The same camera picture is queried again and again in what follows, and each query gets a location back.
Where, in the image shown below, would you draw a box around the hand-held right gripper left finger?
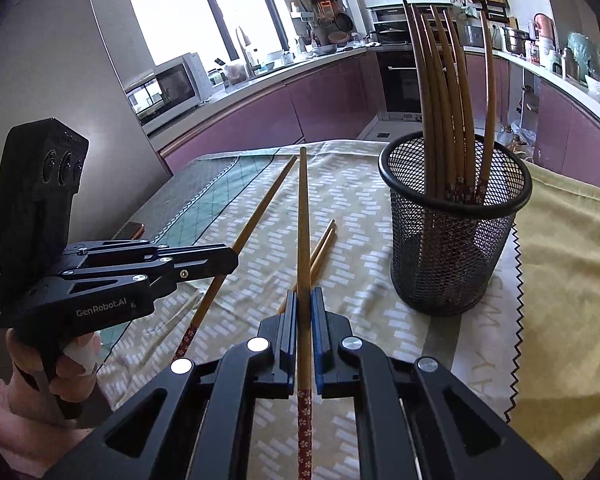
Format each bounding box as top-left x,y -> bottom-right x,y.
42,289 -> 299,480

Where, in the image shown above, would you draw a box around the pink island cabinets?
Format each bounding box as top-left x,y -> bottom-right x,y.
535,77 -> 600,196

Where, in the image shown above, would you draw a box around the green countertop appliance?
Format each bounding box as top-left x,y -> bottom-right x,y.
567,31 -> 600,79

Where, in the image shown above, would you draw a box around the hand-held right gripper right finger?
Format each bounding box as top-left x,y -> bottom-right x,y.
310,287 -> 563,480

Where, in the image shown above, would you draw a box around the patterned beige teal tablecloth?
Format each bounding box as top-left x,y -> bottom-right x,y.
95,139 -> 527,480

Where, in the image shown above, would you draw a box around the hanging kitchen pans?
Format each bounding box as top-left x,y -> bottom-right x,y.
317,0 -> 355,46

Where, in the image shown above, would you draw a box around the steel thermos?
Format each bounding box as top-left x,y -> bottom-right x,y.
561,47 -> 579,80

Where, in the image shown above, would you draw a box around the plastic bags on floor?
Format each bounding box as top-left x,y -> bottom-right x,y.
499,122 -> 536,161

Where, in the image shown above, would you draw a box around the white microwave oven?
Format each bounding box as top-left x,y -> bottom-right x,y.
124,52 -> 212,127

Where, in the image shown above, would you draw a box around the bunch of wooden chopsticks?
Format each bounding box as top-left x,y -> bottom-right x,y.
402,0 -> 497,241

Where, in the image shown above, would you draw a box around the long pink base cabinets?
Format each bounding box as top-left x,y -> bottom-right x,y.
157,52 -> 387,174

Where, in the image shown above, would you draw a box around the black pot with lid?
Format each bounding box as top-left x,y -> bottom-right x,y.
369,27 -> 406,44

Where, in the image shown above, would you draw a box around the kitchen window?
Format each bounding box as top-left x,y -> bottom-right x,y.
120,0 -> 302,69

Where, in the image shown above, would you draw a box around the orange smartphone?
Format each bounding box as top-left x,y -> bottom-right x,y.
112,221 -> 146,241

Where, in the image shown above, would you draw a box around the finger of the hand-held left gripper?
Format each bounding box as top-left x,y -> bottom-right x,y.
62,245 -> 239,302
62,240 -> 171,267

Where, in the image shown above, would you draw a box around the grey refrigerator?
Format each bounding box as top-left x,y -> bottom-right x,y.
0,0 -> 174,288

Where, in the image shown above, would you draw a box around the black mesh holder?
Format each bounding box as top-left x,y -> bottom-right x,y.
378,132 -> 533,316

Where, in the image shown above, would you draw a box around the yellow cloth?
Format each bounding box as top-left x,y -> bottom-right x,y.
504,157 -> 600,480

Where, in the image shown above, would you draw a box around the steel stockpot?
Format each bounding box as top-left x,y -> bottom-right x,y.
502,26 -> 531,56

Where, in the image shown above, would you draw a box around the steel faucet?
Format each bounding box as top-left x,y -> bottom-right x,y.
235,26 -> 256,79

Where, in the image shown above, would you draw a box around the narrow pink base cabinet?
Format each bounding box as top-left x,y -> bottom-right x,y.
462,52 -> 511,127

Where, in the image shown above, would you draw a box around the red-handled wooden chopstick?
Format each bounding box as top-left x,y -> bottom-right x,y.
278,219 -> 336,314
280,225 -> 338,316
296,146 -> 315,480
172,156 -> 299,378

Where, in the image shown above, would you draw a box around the person's left hand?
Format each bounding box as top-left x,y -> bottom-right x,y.
0,331 -> 102,478

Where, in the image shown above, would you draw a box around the pink kettle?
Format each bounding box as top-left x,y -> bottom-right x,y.
533,12 -> 556,41

